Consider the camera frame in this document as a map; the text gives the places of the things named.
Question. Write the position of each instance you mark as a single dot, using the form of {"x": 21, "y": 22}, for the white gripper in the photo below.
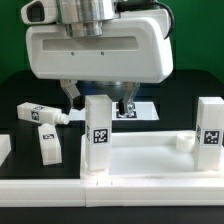
{"x": 133, "y": 48}

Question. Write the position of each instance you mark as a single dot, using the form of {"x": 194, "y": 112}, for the white desk top tray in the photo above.
{"x": 163, "y": 154}

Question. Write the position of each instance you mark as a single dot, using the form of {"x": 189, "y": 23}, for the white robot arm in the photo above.
{"x": 85, "y": 18}

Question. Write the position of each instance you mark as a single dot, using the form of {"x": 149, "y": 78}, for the white marker plate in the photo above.
{"x": 143, "y": 111}

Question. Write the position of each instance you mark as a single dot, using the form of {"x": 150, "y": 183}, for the white front rail barrier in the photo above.
{"x": 118, "y": 192}

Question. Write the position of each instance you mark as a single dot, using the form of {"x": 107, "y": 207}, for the white left rail block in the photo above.
{"x": 5, "y": 147}

